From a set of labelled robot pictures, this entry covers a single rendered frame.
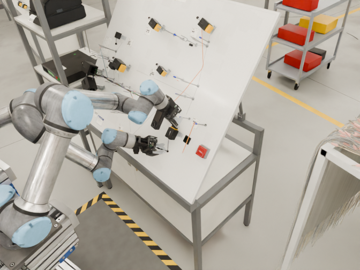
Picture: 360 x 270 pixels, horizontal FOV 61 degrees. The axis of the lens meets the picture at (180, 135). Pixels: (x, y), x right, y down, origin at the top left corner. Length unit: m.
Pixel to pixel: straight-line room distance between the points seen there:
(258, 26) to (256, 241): 1.64
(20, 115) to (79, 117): 0.40
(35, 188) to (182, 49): 1.09
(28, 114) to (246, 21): 1.07
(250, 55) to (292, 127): 2.13
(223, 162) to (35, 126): 1.11
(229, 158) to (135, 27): 1.03
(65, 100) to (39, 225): 0.41
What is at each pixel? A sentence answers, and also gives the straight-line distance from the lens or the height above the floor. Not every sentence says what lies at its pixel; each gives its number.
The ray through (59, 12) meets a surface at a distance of 2.29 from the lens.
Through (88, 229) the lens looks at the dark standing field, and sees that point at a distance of 2.77.
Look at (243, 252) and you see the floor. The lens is 2.52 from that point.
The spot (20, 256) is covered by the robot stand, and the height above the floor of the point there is 1.16.
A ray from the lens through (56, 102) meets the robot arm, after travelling 1.05.
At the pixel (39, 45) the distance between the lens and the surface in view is 4.53.
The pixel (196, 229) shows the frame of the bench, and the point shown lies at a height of 0.60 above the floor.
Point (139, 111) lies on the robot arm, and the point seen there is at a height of 1.43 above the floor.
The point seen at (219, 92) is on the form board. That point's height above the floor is 1.34.
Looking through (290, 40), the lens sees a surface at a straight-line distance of 4.06.
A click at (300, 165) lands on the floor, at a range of 3.17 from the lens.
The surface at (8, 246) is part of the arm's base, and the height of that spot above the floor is 1.19.
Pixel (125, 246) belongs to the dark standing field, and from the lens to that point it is 2.59.
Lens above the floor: 2.20
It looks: 40 degrees down
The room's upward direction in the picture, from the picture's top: 4 degrees counter-clockwise
